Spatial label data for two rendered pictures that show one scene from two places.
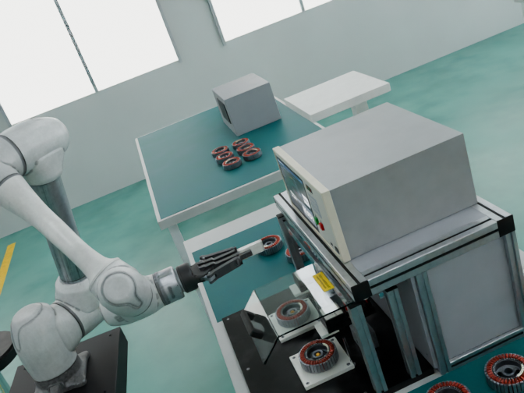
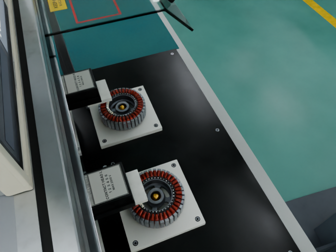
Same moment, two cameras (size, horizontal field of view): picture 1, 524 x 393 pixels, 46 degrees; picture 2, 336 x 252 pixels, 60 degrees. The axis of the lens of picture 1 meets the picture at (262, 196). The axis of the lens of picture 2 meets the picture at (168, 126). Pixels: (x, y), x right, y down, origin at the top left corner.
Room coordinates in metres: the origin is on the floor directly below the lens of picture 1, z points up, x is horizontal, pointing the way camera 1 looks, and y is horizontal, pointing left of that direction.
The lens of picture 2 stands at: (1.89, 0.01, 1.34)
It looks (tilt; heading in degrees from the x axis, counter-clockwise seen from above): 54 degrees down; 166
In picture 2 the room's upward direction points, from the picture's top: straight up
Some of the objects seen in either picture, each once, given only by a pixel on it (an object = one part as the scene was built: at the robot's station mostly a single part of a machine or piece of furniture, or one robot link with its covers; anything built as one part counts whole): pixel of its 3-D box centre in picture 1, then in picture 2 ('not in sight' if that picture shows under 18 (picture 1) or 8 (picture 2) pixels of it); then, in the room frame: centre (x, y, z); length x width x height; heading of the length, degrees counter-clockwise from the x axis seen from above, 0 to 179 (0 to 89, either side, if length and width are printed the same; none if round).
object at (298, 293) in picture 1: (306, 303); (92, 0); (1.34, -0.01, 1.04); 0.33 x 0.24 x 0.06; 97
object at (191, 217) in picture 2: (295, 320); (156, 202); (1.66, 0.04, 0.78); 0.15 x 0.15 x 0.01; 7
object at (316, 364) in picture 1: (318, 355); (122, 108); (1.42, 0.01, 0.80); 0.11 x 0.11 x 0.04
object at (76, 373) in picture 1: (58, 375); not in sight; (1.71, 0.83, 0.85); 0.22 x 0.18 x 0.06; 4
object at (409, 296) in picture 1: (369, 267); not in sight; (1.57, -0.23, 0.92); 0.66 x 0.01 x 0.30; 7
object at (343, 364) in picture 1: (320, 362); (123, 114); (1.42, 0.01, 0.78); 0.15 x 0.15 x 0.01; 7
